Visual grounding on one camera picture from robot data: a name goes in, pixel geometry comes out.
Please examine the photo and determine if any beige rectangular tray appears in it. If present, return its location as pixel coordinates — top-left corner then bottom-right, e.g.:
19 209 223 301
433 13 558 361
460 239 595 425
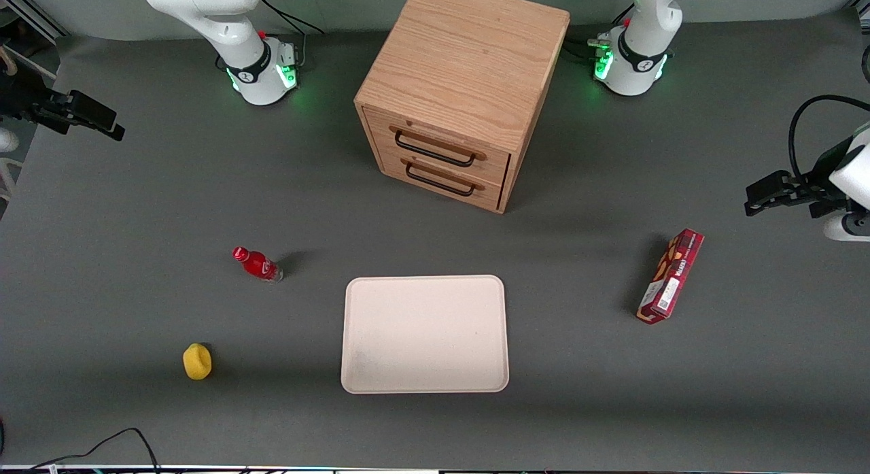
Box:
340 275 510 395

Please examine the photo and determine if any wooden drawer front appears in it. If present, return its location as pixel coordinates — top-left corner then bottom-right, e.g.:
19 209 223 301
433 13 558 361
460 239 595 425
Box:
365 108 512 184
376 153 508 212

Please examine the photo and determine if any wooden two-drawer cabinet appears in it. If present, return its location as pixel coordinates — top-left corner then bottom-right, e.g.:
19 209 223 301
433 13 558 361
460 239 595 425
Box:
353 0 571 215

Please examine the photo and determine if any thin black table-edge cable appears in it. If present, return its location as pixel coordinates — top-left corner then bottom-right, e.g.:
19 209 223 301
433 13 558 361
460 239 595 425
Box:
26 427 161 474

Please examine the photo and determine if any black metal drawer handle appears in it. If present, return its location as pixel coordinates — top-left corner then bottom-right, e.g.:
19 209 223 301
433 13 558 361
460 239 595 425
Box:
394 130 478 168
405 161 477 198

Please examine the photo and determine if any aluminium frame rail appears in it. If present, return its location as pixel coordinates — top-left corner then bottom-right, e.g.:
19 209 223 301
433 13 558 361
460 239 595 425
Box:
0 0 70 41

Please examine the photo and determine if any black arm base cable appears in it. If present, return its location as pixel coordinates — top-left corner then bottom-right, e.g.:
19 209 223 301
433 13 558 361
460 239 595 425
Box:
562 3 637 61
260 0 326 68

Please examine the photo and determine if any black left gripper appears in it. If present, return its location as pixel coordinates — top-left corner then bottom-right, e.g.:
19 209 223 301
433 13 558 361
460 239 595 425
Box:
744 171 852 220

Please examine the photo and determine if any black looping wrist cable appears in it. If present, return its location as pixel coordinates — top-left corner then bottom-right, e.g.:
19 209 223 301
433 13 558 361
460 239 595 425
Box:
788 95 870 184

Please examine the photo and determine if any yellow lemon toy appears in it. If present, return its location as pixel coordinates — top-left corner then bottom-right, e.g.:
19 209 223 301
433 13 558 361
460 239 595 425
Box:
182 343 213 381

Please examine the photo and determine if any red tartan biscuit box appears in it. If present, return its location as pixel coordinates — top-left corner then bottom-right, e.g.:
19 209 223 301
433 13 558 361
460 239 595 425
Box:
636 228 706 326

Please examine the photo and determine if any red plastic bottle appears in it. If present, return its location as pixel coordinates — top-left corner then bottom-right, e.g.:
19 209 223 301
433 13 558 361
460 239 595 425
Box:
232 246 284 283

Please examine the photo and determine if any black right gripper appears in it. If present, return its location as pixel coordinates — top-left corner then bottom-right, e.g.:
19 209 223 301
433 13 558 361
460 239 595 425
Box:
0 67 127 142

